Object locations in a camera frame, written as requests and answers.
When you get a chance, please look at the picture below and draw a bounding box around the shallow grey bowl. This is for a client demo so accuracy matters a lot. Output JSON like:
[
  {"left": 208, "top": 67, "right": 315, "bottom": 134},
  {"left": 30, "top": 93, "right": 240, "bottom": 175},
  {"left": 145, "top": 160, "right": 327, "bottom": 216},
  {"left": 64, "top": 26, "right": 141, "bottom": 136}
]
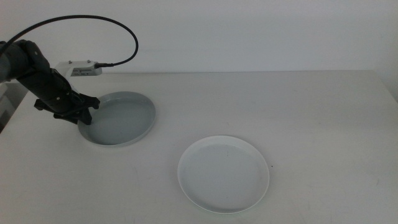
[{"left": 78, "top": 91, "right": 157, "bottom": 147}]

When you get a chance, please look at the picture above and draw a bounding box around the shallow white bowl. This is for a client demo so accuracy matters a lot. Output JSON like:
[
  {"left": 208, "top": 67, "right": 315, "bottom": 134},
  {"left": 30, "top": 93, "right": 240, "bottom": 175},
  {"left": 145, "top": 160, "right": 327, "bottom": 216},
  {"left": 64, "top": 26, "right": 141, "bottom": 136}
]
[{"left": 177, "top": 134, "right": 271, "bottom": 215}]

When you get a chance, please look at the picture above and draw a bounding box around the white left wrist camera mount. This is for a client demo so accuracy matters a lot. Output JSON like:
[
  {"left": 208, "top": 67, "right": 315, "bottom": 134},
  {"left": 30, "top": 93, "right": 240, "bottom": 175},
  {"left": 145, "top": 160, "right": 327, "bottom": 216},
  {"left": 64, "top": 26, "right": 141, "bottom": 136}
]
[{"left": 54, "top": 60, "right": 103, "bottom": 93}]

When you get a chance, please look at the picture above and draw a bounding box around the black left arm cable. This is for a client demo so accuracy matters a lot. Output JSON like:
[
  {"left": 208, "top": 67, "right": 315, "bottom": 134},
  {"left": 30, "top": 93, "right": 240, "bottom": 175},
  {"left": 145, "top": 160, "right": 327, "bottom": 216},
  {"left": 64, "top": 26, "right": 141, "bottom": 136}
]
[{"left": 0, "top": 14, "right": 139, "bottom": 69}]

